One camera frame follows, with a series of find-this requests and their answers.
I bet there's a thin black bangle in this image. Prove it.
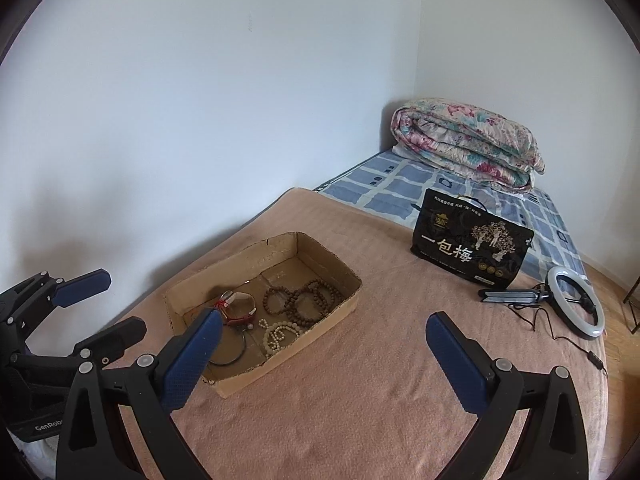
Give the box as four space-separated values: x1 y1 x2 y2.
209 327 247 367

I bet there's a red strap wristwatch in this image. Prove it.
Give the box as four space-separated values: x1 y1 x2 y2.
214 290 257 327

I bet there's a brown wooden bead mala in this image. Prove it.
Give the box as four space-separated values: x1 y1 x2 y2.
262 278 343 328

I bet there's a black folded tripod stand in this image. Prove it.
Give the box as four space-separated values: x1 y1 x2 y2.
478 288 550 307

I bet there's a shallow cardboard box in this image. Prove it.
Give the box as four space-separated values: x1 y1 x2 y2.
164 232 362 399

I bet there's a black plum snack bag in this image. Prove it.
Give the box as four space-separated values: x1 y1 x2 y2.
411 188 534 290

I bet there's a black metal clothes rack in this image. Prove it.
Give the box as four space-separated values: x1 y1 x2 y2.
623 278 640 335

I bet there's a blue plaid bed sheet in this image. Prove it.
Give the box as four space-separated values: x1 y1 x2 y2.
313 148 586 286

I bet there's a folded floral quilt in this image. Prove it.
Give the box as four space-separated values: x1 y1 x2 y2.
390 98 546 194

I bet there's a white ring light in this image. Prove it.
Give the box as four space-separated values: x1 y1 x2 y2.
546 266 605 340

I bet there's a black ring light cable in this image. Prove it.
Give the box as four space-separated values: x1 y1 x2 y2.
519 303 609 373

